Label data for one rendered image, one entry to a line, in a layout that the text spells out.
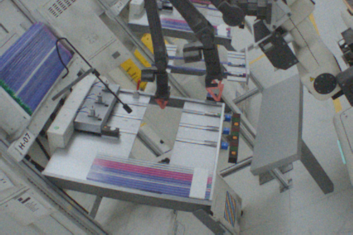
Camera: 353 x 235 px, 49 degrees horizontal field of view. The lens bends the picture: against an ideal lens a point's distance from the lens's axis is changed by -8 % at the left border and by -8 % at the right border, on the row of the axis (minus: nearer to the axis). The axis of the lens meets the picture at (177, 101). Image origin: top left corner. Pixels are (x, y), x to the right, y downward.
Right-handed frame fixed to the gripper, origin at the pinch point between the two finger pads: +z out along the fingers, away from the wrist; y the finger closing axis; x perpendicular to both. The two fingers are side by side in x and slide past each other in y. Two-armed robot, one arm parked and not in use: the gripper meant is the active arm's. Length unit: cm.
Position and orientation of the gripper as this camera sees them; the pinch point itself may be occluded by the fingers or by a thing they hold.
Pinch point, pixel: (162, 106)
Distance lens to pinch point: 210.5
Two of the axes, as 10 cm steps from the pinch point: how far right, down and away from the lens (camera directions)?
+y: -1.5, 5.6, -8.1
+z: 0.0, 8.2, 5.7
